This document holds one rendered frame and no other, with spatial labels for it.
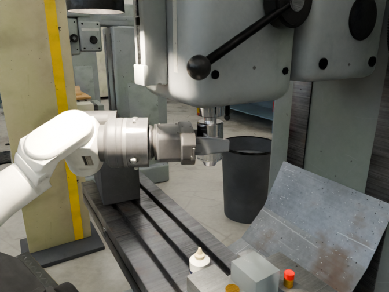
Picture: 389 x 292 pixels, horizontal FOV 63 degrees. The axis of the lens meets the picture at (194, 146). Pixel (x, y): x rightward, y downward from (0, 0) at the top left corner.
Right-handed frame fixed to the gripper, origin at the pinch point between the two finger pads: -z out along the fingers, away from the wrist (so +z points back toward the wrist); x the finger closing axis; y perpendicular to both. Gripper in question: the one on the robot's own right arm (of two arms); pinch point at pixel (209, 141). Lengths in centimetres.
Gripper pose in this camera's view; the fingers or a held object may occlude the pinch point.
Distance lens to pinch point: 58.0
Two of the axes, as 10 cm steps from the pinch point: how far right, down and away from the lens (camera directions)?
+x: -1.0, -3.0, 9.5
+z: -10.0, 0.2, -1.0
